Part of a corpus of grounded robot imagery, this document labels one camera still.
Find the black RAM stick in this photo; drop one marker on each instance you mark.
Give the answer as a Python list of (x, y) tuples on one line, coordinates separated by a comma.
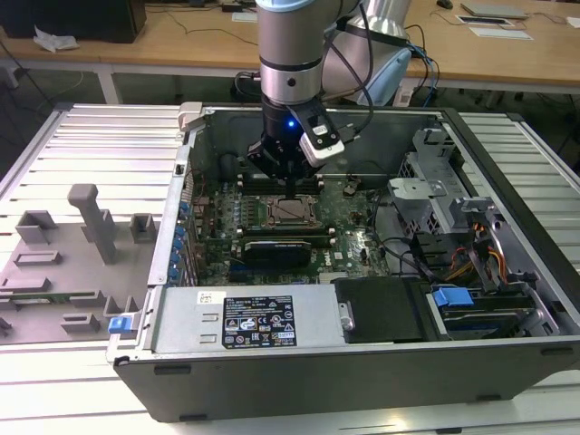
[(290, 236)]

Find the grey flat laptop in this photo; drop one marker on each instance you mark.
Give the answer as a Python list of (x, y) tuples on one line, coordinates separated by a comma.
[(494, 10)]

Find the blue case latch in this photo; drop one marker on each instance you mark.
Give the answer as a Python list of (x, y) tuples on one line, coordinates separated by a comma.
[(118, 325)]

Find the green motherboard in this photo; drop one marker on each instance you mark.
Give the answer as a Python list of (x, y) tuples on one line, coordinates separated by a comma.
[(349, 258)]

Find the CPU socket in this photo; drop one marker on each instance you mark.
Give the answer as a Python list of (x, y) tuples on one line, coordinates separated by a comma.
[(321, 218)]

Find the black power adapter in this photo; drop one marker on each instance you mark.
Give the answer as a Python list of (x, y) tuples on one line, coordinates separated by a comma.
[(231, 8)]

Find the wooden desk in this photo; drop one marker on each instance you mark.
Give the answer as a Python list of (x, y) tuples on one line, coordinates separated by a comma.
[(181, 50)]

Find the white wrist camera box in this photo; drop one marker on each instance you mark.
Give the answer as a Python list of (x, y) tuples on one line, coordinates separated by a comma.
[(322, 141)]

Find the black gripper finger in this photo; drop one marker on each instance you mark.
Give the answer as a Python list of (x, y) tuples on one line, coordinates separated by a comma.
[(310, 170), (265, 158)]

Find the metal drive cage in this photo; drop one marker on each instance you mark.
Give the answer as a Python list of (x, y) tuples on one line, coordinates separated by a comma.
[(423, 199)]

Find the blue expansion slot clip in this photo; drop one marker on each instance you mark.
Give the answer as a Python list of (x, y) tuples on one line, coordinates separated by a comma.
[(180, 233), (172, 273), (175, 258), (183, 209)]

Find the blue disk carrier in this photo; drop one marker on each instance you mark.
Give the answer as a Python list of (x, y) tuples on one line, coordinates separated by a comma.
[(451, 301)]

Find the crumpled white paper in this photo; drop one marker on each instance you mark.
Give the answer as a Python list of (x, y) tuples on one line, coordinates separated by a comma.
[(54, 40)]

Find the green RAM stick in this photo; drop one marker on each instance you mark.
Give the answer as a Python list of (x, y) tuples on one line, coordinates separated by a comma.
[(41, 299)]

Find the silver CPU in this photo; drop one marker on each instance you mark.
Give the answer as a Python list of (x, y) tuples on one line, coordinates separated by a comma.
[(292, 212)]

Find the grey parts rack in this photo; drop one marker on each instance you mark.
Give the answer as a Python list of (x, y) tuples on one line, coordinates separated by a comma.
[(68, 272)]

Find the black open PC case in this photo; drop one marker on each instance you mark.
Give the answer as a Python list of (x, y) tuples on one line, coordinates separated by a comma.
[(317, 385)]

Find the white paper sheet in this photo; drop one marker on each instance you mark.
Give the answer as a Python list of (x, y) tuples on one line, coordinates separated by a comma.
[(498, 32), (244, 16)]

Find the black computer mouse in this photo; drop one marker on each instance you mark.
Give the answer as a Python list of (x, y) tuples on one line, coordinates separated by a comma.
[(444, 3)]

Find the grey power supply unit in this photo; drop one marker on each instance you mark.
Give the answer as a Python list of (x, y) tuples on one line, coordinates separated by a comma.
[(181, 317)]

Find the black graphics card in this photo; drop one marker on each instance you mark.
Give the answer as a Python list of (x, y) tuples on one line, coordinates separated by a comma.
[(276, 256)]

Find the metal disk bay bracket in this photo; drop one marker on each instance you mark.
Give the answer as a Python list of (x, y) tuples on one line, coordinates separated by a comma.
[(512, 254)]

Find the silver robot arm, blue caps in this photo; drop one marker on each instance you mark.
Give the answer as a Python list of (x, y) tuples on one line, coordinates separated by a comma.
[(285, 36)]

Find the grey case latch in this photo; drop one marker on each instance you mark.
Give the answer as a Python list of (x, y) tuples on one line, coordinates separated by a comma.
[(190, 115)]

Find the black label sticker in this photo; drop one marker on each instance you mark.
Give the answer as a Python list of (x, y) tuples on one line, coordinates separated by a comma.
[(259, 321)]

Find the black box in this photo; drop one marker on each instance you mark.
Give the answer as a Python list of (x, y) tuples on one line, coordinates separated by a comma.
[(68, 18)]

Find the thin metal locking lever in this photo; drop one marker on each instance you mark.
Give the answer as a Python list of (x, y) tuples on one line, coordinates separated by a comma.
[(276, 196), (299, 223)]

